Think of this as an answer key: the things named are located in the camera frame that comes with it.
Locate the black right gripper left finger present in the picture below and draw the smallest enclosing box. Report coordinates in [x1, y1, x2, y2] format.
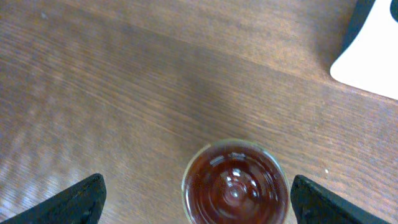
[1, 173, 106, 224]

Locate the brown lid sauce jar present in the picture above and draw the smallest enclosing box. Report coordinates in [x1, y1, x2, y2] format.
[181, 139, 290, 223]

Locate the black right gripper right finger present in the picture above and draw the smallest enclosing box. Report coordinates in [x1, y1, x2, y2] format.
[290, 175, 388, 224]

